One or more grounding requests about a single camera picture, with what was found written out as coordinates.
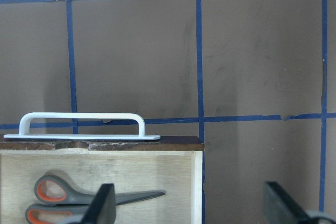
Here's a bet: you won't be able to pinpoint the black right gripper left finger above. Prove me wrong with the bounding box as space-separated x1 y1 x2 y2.
80 184 117 224

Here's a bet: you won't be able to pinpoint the brown paper table mat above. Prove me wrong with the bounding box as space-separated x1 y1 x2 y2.
1 0 335 223

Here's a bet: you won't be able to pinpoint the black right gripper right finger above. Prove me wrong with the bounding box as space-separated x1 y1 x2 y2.
263 182 311 224

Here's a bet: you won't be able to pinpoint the white drawer handle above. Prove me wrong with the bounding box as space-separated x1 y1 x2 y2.
3 112 161 141

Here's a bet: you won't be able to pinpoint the grey orange scissors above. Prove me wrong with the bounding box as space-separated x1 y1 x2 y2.
25 174 167 224

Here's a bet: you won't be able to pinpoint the light wooden drawer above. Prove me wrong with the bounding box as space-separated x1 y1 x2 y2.
1 136 204 223

